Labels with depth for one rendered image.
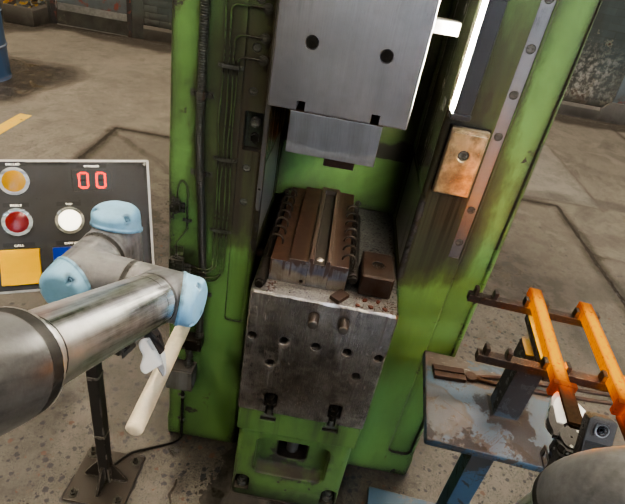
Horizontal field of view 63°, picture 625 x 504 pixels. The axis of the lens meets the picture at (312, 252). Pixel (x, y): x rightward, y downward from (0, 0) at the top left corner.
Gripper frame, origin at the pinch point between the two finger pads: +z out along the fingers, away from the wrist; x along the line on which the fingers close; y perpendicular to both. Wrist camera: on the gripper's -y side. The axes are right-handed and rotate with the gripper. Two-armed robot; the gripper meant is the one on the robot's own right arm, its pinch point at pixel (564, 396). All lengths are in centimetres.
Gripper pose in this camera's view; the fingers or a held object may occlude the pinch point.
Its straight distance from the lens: 112.3
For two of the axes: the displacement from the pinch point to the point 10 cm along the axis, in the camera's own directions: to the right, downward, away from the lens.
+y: -1.5, 8.2, 5.5
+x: 9.7, 2.3, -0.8
